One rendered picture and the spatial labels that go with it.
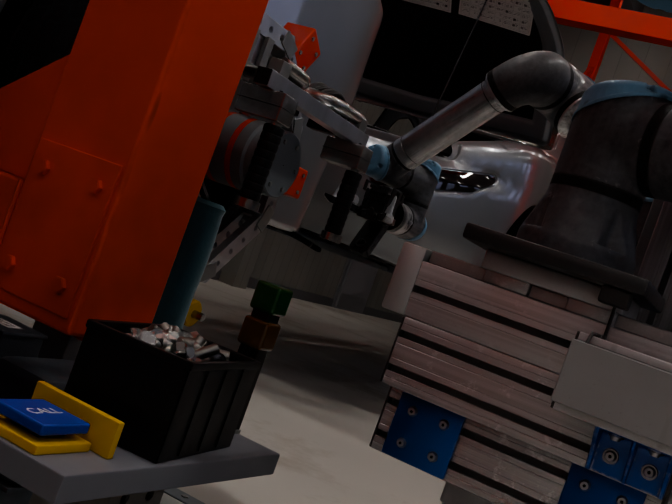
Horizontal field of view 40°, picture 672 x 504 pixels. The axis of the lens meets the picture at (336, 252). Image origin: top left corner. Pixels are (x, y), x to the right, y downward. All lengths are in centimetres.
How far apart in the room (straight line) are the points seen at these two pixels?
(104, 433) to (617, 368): 53
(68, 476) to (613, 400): 54
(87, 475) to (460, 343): 48
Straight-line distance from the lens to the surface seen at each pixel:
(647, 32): 800
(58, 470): 92
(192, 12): 119
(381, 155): 203
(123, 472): 98
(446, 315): 116
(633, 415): 99
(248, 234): 198
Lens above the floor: 73
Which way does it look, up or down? level
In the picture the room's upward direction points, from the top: 20 degrees clockwise
